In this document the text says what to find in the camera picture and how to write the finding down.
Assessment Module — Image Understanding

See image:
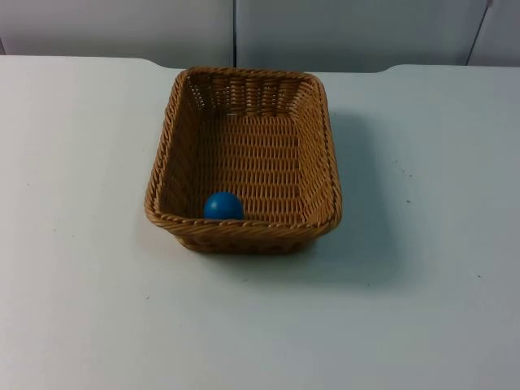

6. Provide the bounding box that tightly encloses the pale brown wicker basket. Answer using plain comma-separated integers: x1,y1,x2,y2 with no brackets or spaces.
143,67,344,257

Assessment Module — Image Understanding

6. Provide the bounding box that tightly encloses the blue ball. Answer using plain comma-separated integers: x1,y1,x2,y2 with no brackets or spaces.
203,191,245,221

